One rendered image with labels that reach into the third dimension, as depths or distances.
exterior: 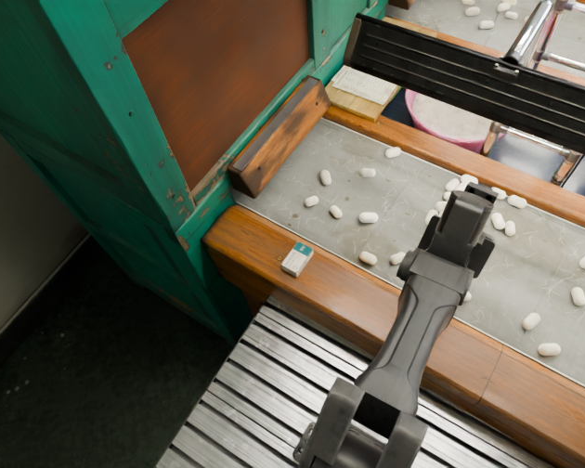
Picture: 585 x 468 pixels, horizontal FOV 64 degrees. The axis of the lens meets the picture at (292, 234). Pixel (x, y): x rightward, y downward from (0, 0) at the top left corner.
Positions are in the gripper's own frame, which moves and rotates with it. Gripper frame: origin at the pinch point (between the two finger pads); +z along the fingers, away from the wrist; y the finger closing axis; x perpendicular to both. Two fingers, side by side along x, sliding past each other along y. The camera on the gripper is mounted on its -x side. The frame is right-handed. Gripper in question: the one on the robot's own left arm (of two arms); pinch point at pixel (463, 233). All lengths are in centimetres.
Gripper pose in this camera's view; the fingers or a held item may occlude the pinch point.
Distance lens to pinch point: 86.3
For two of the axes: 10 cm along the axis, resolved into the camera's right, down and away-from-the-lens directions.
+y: -8.3, -4.4, 3.3
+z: 4.7, -2.4, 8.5
